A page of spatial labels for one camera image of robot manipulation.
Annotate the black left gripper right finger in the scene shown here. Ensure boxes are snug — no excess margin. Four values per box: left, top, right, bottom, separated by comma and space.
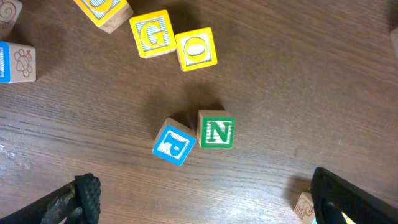
310, 167, 397, 224

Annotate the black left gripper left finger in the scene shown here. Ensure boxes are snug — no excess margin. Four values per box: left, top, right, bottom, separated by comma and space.
1, 173, 101, 224

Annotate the green R wooden block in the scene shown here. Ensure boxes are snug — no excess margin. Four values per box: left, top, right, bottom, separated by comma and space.
294, 192, 317, 224

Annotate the yellow S wooden block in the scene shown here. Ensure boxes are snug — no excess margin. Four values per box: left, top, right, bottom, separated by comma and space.
342, 213, 356, 224

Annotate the blue P wooden block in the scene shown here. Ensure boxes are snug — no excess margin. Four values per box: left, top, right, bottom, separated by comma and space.
152, 118, 197, 166

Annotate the green N wooden block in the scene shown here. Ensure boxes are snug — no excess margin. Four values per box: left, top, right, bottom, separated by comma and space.
197, 110, 236, 149

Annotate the blue H block front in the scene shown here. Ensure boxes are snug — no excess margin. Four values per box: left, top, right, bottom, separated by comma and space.
1, 41, 37, 83

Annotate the blue h block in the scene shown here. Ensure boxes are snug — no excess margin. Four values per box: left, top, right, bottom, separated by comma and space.
0, 0, 23, 39
1, 41, 37, 83

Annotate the green Z wooden block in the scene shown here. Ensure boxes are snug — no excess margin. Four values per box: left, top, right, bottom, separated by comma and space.
390, 27, 398, 57

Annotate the yellow G wooden block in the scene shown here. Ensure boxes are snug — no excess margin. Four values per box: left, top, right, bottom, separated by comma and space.
129, 9, 177, 59

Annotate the yellow block left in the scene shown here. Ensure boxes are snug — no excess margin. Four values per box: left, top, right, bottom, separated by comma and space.
74, 0, 134, 34

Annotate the yellow block right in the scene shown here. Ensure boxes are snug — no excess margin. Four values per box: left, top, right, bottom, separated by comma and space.
175, 27, 218, 72

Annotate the blue H block rear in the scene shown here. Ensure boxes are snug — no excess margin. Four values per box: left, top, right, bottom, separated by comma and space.
0, 0, 23, 39

